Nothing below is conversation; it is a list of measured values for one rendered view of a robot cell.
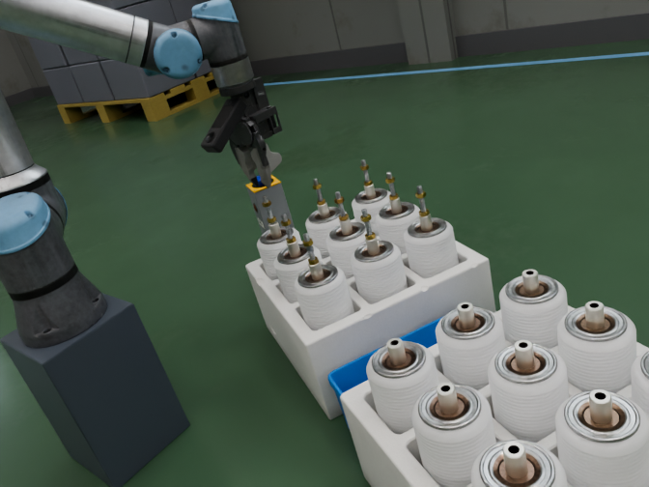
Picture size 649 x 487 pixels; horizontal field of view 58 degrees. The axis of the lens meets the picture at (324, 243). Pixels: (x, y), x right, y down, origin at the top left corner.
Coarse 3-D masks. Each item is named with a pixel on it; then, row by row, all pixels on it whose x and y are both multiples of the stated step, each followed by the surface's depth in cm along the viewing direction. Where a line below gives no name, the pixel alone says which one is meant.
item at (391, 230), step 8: (416, 208) 123; (376, 216) 125; (408, 216) 120; (416, 216) 121; (384, 224) 121; (392, 224) 120; (400, 224) 120; (408, 224) 120; (384, 232) 122; (392, 232) 121; (400, 232) 121; (384, 240) 124; (392, 240) 122; (400, 240) 122; (400, 248) 123
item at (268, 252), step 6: (294, 228) 130; (294, 234) 127; (258, 240) 129; (300, 240) 129; (258, 246) 127; (264, 246) 125; (270, 246) 124; (276, 246) 124; (282, 246) 124; (264, 252) 126; (270, 252) 125; (276, 252) 125; (264, 258) 127; (270, 258) 126; (264, 264) 128; (270, 264) 126; (270, 270) 128; (270, 276) 129; (276, 276) 128
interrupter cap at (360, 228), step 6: (354, 222) 123; (336, 228) 123; (354, 228) 121; (360, 228) 120; (330, 234) 121; (336, 234) 121; (342, 234) 121; (354, 234) 118; (360, 234) 118; (336, 240) 118; (342, 240) 118; (348, 240) 117
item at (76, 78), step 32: (96, 0) 381; (128, 0) 381; (160, 0) 398; (192, 0) 417; (64, 64) 448; (96, 64) 420; (128, 64) 395; (64, 96) 474; (96, 96) 442; (128, 96) 414; (160, 96) 406; (192, 96) 429
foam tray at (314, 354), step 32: (480, 256) 114; (256, 288) 133; (352, 288) 115; (416, 288) 109; (448, 288) 111; (480, 288) 114; (288, 320) 111; (352, 320) 105; (384, 320) 107; (416, 320) 110; (288, 352) 126; (320, 352) 104; (352, 352) 107; (320, 384) 106
